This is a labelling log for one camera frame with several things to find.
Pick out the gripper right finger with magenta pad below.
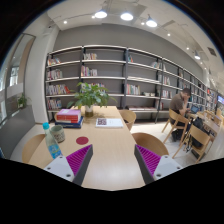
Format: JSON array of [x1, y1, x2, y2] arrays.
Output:
[[134, 145, 182, 184]]

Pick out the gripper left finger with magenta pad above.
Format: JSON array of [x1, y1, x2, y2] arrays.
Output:
[[44, 144, 93, 186]]

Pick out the clear bottle with blue cap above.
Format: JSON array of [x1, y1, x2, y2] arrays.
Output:
[[42, 122, 62, 159]]

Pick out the dark red round coaster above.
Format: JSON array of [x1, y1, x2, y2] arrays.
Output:
[[76, 136, 89, 145]]

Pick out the wooden chair near right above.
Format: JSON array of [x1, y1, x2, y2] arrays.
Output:
[[132, 133, 169, 156]]

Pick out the green ceramic mug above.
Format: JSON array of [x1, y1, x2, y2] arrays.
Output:
[[51, 125, 65, 143]]

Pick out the wooden chair near left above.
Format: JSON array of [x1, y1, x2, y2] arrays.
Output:
[[22, 134, 45, 163]]

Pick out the dark blue thick book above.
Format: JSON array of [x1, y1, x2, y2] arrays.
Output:
[[55, 116, 83, 128]]

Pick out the wooden chair under man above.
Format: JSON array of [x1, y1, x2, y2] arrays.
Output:
[[164, 110, 189, 142]]

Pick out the white open magazine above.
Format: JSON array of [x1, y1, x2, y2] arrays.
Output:
[[96, 118, 123, 128]]

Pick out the pink and red book stack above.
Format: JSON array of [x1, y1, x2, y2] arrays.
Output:
[[56, 109, 81, 123]]

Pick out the wooden slatted chair foreground right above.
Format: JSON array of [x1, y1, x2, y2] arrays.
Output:
[[173, 125, 210, 163]]

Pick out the wooden chair far right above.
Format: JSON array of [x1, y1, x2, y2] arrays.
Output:
[[119, 110, 136, 129]]

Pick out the black backpack on chair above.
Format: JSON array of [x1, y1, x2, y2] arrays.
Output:
[[187, 117, 203, 148]]

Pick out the seated man in brown shirt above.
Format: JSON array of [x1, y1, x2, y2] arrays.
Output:
[[169, 88, 191, 142]]

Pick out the laptop on far table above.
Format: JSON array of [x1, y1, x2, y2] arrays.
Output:
[[190, 105, 199, 114]]

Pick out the green potted plant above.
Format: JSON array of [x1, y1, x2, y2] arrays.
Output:
[[67, 82, 115, 117]]

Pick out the small plant on ledge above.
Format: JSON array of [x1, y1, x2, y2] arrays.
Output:
[[18, 94, 27, 108]]

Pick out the grey wall bookshelf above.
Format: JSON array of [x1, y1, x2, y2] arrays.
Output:
[[45, 45, 217, 122]]

